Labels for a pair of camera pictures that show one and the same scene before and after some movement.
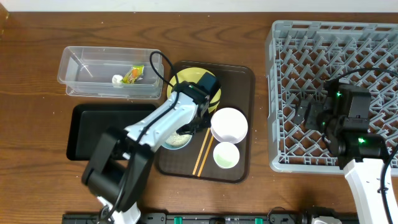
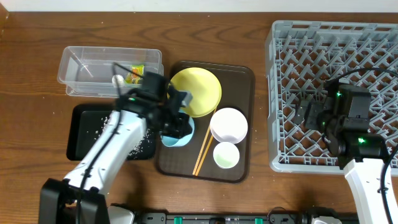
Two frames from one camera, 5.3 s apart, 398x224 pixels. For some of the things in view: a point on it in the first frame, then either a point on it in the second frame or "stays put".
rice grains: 177,140 to 137,153
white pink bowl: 229,125 stays put
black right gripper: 310,113 stays put
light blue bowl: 176,141 stays put
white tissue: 116,79 stays put
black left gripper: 208,121 to 182,121
